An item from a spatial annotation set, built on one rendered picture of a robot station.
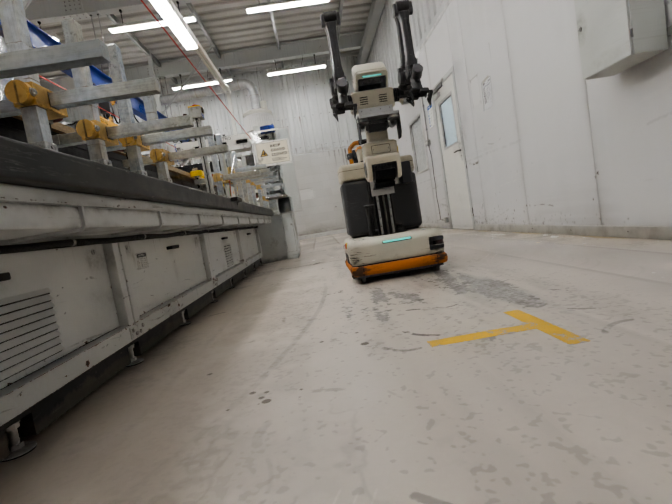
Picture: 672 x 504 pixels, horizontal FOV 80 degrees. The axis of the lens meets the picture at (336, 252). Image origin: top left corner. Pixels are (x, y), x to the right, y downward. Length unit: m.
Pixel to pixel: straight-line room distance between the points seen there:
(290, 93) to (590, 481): 12.05
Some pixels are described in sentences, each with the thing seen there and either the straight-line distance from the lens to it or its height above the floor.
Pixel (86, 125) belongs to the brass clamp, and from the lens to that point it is 1.36.
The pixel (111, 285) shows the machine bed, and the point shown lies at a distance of 1.80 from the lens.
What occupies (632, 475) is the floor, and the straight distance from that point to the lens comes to 0.81.
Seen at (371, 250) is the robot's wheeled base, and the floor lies 0.21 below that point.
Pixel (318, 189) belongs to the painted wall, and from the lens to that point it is 11.86.
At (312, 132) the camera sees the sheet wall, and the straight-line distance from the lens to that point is 12.10.
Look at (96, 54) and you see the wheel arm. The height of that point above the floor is 0.79.
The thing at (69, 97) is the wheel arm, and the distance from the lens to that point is 1.18.
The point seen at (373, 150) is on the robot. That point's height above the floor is 0.84.
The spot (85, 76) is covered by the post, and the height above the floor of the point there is 0.95.
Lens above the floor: 0.45
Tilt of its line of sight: 5 degrees down
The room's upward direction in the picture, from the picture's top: 9 degrees counter-clockwise
